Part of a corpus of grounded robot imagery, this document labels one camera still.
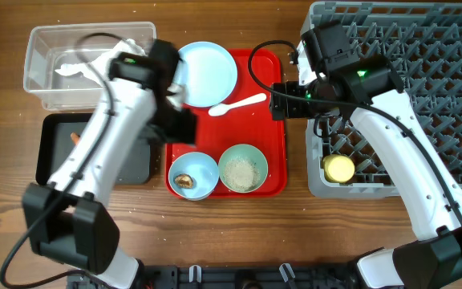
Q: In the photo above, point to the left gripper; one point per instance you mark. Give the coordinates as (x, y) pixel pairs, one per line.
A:
(180, 128)

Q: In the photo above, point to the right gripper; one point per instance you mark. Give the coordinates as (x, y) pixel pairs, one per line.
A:
(290, 108)

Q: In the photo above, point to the white plastic spoon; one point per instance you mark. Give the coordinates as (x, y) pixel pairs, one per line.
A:
(222, 109)

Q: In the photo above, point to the brown mushroom scrap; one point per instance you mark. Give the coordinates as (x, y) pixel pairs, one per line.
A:
(184, 181)

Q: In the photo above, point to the light blue bowl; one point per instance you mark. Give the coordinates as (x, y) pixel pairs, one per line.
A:
(203, 171)

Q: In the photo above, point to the white tissue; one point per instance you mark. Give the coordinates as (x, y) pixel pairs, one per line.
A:
(100, 64)

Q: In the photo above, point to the light blue plate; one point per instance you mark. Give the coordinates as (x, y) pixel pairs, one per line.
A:
(208, 73)

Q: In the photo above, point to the mint green bowl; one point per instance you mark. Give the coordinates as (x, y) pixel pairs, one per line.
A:
(246, 151)

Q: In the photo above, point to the white rice grains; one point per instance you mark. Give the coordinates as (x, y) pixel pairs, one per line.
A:
(241, 175)

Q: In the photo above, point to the yellow plastic cup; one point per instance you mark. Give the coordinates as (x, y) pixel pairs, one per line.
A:
(338, 168)

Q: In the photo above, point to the orange carrot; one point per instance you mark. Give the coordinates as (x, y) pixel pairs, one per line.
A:
(75, 138)

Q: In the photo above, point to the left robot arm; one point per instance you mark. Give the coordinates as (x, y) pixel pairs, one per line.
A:
(67, 220)

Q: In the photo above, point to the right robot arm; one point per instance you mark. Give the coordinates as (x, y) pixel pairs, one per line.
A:
(370, 94)

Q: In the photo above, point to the black waste tray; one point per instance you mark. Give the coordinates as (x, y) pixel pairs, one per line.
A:
(56, 145)

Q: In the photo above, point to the grey dishwasher rack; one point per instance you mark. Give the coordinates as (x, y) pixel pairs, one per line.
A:
(423, 41)

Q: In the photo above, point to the red serving tray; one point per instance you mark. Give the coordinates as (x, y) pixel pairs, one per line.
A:
(251, 125)

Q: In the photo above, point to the clear plastic bin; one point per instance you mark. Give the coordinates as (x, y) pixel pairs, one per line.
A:
(54, 74)

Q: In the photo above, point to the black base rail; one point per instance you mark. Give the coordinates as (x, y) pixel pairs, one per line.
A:
(333, 276)

